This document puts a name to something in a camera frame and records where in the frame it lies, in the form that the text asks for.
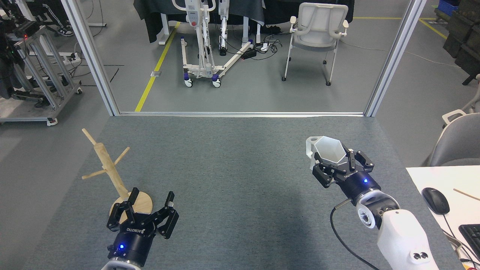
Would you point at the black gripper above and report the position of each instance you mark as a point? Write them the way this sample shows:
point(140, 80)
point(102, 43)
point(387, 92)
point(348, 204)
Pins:
point(356, 183)
point(131, 242)

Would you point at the white hexagonal cup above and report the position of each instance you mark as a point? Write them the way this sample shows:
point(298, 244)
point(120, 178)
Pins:
point(330, 150)

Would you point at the wooden cup rack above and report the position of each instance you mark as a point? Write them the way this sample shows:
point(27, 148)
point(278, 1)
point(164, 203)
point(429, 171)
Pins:
point(108, 165)

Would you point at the black computer mouse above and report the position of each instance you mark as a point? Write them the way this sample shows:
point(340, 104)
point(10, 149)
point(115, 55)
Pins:
point(435, 200)

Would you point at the white desk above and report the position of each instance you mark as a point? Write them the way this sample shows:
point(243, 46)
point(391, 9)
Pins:
point(453, 176)

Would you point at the grey office chair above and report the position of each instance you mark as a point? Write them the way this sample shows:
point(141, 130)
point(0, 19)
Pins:
point(459, 146)

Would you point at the thin wooden stick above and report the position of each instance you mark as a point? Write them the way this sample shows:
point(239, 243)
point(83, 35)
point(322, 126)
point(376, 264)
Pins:
point(467, 194)

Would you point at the white chair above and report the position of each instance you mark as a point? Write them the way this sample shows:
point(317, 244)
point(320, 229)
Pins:
point(318, 30)

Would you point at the metal floor plate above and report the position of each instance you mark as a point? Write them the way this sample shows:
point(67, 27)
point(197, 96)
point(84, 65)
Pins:
point(156, 74)

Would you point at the white power strip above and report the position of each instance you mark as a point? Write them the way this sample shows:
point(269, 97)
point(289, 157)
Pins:
point(264, 47)

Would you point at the black keyboard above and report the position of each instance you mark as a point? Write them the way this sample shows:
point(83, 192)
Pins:
point(472, 240)

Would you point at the black power strip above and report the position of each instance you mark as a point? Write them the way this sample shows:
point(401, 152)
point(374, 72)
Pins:
point(248, 54)

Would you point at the dark stacked crates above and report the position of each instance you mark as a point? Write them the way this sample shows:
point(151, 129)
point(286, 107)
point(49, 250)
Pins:
point(465, 41)

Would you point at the white stand on wheels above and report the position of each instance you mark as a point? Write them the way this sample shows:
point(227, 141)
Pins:
point(200, 45)

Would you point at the blue bin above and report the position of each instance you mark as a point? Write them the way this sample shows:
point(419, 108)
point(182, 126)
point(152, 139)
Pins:
point(448, 7)

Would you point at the person's shoe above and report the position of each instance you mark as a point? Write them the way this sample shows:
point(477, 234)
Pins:
point(65, 30)

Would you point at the table with black cloth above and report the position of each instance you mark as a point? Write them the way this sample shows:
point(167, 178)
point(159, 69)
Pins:
point(157, 15)

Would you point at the silver table edge rail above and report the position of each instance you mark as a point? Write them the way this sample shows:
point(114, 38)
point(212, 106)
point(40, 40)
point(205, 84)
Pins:
point(240, 113)

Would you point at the silver post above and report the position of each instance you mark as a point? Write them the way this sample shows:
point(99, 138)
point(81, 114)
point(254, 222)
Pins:
point(393, 56)
point(92, 56)

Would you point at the aluminium frame cart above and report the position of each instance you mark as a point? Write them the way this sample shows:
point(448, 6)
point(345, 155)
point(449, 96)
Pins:
point(41, 75)

